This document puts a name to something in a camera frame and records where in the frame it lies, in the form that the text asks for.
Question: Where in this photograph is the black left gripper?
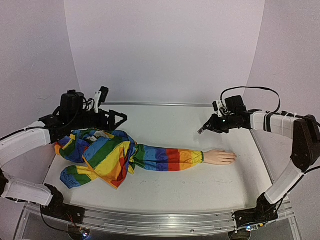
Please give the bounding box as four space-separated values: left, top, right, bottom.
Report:
70 108 129 132

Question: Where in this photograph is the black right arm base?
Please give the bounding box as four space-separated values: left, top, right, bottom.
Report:
232 193 284 229

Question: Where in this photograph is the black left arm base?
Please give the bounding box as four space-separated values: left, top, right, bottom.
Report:
40 183 85 224

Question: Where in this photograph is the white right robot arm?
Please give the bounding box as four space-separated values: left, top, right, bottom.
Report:
198 95 320 206

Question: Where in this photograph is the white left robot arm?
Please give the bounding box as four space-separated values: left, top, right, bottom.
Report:
0 86 128 219

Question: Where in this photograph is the mannequin hand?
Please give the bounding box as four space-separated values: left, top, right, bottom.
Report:
203 149 237 166

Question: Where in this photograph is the rainbow striped jacket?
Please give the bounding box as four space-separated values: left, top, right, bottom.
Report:
55 128 204 189

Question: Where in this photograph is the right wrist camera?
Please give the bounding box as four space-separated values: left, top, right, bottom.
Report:
212 100 229 118

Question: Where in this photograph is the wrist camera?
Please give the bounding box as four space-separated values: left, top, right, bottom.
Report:
93 86 109 113
212 100 229 118

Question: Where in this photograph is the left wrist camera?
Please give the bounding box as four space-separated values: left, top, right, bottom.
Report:
93 86 109 113

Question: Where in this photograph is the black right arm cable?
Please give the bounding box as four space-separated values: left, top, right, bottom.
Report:
219 86 282 115

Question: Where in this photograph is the aluminium front rail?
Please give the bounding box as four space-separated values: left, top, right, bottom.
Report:
23 202 293 232

